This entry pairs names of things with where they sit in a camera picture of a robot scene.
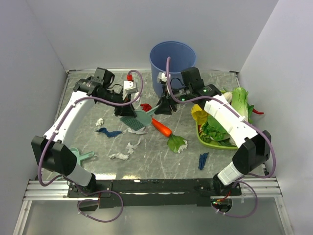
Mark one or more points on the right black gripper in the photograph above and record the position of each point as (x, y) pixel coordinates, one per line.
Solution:
(163, 107)

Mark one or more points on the dark blue paper scrap left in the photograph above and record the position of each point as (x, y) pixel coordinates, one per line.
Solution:
(109, 134)

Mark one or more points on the white paper scrap centre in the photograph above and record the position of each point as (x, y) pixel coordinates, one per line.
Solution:
(132, 147)

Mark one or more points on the dark blue paper scrap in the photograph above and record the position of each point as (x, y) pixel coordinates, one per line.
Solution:
(202, 160)
(109, 134)

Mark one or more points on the red paper scrap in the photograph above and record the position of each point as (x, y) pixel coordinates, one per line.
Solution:
(145, 107)

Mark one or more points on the grey paper scrap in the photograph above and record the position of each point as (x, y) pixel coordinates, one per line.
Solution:
(141, 131)

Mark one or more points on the aluminium frame rail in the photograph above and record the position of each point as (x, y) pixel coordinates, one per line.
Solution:
(58, 190)

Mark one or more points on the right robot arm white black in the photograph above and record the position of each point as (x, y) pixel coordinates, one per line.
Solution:
(254, 146)

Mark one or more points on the dark blue paper scrap right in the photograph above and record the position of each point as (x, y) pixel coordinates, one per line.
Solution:
(202, 160)

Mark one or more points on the teal hand brush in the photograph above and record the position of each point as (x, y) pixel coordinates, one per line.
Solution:
(141, 120)

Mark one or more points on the yellow white toy corn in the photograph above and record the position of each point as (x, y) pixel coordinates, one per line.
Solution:
(198, 114)

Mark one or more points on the red toy chili pepper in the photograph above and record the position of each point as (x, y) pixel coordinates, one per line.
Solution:
(257, 112)

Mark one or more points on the white paper scrap by carrot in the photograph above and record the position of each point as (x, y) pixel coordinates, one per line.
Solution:
(182, 147)

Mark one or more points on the orange toy carrot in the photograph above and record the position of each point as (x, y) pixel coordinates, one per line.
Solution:
(173, 141)

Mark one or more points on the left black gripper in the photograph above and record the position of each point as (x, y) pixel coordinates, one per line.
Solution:
(126, 110)

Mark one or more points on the small white paper ball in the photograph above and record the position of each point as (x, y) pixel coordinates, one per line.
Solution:
(99, 122)

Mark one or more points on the white paper scrap front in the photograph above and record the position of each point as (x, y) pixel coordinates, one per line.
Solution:
(119, 155)

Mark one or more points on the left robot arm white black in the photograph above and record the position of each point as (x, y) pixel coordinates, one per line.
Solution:
(51, 149)

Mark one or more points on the green plastic tray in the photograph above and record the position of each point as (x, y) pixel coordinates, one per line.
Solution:
(213, 145)

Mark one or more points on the green leafy toy vegetables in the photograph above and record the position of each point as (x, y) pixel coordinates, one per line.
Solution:
(212, 132)

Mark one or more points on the teal dustpan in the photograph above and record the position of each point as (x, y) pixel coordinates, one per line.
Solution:
(80, 157)

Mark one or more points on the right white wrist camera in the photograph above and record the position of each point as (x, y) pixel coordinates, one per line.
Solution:
(162, 78)

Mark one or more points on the green toy cabbage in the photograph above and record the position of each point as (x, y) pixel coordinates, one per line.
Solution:
(240, 103)

